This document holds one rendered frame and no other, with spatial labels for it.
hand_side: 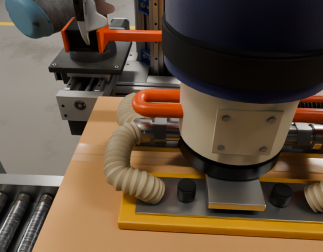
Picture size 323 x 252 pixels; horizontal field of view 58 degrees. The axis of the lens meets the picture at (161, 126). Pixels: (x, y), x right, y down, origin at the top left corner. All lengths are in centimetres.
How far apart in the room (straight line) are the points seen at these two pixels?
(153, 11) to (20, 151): 162
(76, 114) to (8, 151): 147
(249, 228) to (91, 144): 33
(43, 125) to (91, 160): 192
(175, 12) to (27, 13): 53
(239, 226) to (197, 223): 6
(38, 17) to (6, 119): 191
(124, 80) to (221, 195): 66
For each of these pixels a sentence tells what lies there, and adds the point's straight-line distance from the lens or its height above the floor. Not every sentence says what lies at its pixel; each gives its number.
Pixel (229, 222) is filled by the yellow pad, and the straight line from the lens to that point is 45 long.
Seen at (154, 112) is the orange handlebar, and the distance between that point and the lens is 43.
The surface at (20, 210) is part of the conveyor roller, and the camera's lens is 122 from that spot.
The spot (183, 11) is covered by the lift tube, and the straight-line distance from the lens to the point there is 32.
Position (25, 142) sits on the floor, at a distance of 236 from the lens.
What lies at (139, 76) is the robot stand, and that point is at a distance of 103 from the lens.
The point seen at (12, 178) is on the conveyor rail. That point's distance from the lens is 127.
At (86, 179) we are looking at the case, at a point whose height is 107.
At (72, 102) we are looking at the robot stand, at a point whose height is 97.
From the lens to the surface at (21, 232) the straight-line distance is 123.
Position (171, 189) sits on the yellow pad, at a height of 109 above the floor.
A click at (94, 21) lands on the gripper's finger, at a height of 124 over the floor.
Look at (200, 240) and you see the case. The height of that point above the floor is 107.
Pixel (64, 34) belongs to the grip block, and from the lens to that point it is 69.
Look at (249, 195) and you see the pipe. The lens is 45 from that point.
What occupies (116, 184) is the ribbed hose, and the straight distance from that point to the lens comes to 42.
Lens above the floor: 146
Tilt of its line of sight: 40 degrees down
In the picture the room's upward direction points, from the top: straight up
